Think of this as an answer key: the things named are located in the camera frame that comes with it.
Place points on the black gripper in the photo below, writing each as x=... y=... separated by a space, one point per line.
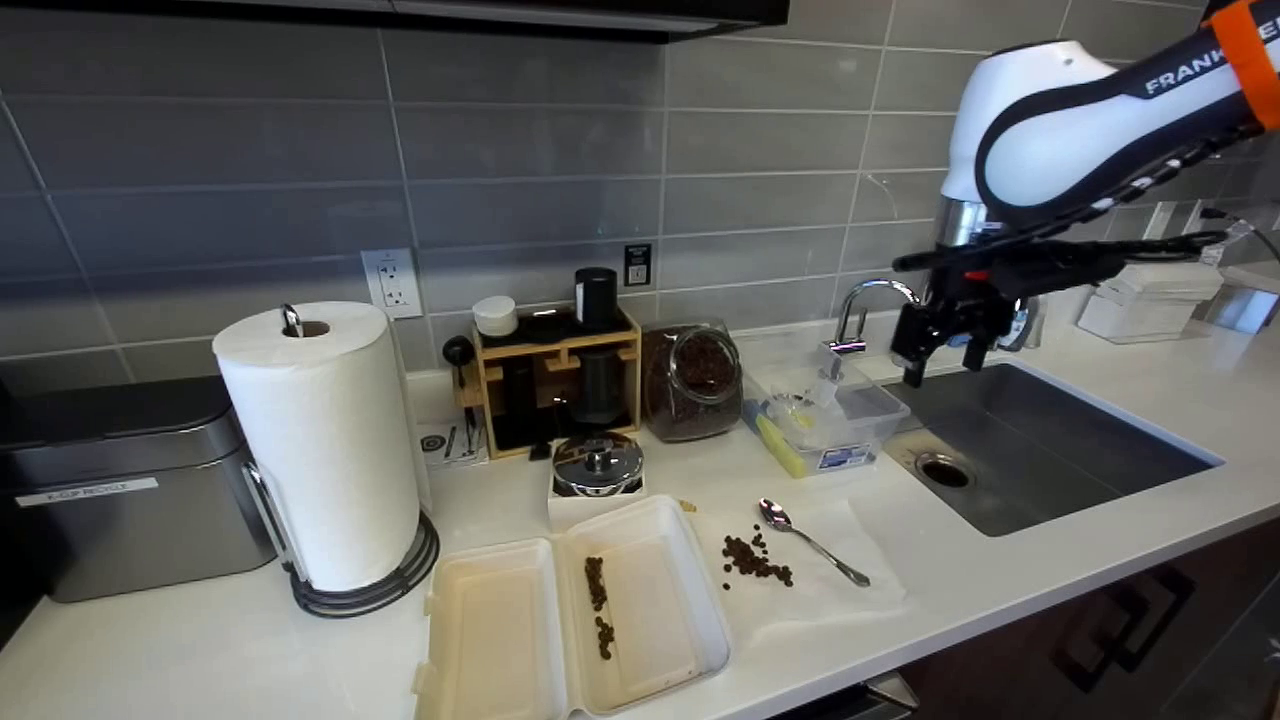
x=962 y=301

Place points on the wooden coffee stand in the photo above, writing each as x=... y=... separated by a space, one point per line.
x=552 y=353

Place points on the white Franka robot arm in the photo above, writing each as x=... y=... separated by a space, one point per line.
x=1065 y=135

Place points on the dark range hood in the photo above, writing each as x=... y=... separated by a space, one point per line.
x=403 y=11

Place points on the white foam clamshell box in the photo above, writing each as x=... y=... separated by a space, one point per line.
x=505 y=641

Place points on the black cylindrical grinder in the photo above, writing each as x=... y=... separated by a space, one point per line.
x=596 y=298

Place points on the white paper towel roll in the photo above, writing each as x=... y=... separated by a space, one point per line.
x=327 y=442

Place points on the clear plastic container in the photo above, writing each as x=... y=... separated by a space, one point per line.
x=826 y=424

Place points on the small white cap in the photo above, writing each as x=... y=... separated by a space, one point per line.
x=492 y=318

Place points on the white cutting mat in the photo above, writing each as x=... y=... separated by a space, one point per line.
x=826 y=604

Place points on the coffee beans pile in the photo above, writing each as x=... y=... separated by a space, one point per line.
x=754 y=561

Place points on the metal paper towel holder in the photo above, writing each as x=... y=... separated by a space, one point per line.
x=381 y=584

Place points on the stainless steel sink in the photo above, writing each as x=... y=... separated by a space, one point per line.
x=1052 y=445

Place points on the white wall outlet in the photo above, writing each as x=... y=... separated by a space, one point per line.
x=393 y=282

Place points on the silver round lid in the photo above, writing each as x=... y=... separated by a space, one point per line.
x=596 y=461

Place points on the glass jar with coffee beans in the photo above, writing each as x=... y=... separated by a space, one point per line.
x=695 y=387

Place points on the white tissue box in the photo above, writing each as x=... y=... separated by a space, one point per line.
x=1146 y=301

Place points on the silver box appliance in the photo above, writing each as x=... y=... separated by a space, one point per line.
x=134 y=495

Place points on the small chrome faucet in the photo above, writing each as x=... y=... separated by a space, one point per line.
x=845 y=323

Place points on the coffee beans in clamshell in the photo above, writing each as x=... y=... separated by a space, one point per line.
x=596 y=583

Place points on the black wall outlet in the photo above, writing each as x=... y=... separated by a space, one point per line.
x=637 y=266

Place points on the metal spoon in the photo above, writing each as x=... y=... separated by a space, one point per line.
x=804 y=536

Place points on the sink drain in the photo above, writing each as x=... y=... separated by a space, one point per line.
x=947 y=473

